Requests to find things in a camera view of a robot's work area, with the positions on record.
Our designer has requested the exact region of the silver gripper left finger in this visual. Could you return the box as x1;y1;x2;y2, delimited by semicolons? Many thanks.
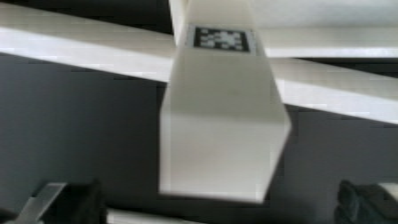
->
0;181;107;224

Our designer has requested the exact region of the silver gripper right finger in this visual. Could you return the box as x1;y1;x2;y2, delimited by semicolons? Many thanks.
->
335;180;398;224

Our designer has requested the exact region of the white desk leg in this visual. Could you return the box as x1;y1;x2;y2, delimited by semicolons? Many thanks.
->
161;0;292;203

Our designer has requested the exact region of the white desk top tray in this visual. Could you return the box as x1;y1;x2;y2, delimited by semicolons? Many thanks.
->
244;0;398;59

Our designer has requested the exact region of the white front fence bar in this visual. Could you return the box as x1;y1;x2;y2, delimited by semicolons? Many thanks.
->
0;3;398;124

